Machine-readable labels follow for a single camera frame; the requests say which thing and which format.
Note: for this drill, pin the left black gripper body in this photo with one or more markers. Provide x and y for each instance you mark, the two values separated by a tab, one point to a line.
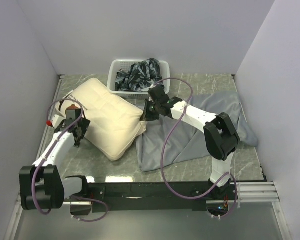
84	124

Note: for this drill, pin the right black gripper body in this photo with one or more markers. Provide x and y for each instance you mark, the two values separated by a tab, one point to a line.
151	112

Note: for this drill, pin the cream bear-print pillow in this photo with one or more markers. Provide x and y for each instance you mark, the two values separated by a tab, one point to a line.
114	122

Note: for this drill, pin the grey pillowcase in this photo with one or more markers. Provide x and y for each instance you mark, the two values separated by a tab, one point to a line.
186	142

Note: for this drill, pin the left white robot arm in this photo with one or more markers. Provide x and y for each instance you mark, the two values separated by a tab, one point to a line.
41	186

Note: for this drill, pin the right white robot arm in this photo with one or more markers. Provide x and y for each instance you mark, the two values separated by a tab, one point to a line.
221	137

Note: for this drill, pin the dark patterned cloth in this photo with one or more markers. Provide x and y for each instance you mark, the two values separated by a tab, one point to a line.
139	77

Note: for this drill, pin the white plastic basket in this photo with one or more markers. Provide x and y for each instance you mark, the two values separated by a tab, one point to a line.
125	65

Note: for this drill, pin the black base beam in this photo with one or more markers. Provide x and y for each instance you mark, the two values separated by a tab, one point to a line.
138	196

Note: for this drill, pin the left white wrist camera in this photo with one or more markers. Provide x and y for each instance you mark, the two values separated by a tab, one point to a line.
55	121

